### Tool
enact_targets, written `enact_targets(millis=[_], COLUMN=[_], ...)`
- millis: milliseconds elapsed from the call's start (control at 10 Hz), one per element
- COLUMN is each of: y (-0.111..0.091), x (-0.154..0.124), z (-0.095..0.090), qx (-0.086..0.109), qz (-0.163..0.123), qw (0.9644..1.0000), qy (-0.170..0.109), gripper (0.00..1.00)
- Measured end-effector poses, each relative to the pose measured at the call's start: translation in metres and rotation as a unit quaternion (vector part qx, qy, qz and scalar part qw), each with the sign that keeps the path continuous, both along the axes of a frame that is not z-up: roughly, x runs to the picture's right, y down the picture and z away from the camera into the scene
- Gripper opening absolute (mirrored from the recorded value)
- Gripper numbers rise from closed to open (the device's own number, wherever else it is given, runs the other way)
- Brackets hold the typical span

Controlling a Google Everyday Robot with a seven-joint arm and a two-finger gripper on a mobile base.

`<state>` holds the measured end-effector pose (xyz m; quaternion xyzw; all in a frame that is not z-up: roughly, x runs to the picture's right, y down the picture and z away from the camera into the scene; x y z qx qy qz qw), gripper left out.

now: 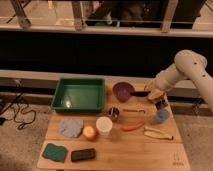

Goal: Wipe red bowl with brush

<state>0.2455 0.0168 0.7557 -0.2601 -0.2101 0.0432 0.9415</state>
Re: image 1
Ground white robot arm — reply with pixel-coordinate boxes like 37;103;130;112
145;50;213;112

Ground purple bowl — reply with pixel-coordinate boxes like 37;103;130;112
113;82;135;102

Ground small metal hook tool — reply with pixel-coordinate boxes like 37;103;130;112
123;109;146;114

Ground orange carrot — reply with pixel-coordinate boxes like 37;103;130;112
121;121;145;131

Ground small metal cup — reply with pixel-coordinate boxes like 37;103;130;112
108;107;120;121

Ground white cup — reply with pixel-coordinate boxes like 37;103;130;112
96;117;113;136

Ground red yellow apple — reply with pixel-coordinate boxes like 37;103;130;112
83;126;97;141

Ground green plastic tray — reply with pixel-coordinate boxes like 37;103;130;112
51;78;105;113

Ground black sponge block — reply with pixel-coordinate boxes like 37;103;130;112
71;148;96;162

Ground light blue cloth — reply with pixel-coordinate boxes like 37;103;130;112
58;119;84;138

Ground green sponge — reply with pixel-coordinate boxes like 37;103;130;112
42;143;68;162

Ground black cable on floor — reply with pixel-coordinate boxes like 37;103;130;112
0;79;37;131

